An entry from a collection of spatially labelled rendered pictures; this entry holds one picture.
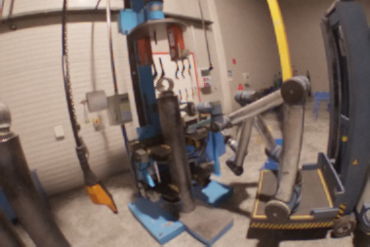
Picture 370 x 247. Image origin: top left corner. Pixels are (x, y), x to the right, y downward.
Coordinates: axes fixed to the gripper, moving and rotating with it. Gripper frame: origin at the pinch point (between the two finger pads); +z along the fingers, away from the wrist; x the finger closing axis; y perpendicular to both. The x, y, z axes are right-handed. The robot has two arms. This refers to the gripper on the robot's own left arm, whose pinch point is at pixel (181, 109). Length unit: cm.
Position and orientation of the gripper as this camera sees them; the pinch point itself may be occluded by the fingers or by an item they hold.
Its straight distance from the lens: 158.2
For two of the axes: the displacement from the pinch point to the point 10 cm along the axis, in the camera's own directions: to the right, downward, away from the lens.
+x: 1.5, 9.8, 1.3
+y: -4.6, 1.9, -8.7
